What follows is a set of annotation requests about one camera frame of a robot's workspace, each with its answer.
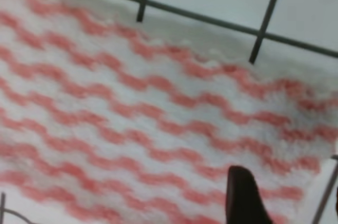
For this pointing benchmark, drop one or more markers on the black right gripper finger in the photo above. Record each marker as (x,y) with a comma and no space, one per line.
(243,201)

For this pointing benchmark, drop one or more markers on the pink wavy striped towel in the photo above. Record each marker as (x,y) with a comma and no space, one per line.
(116,127)

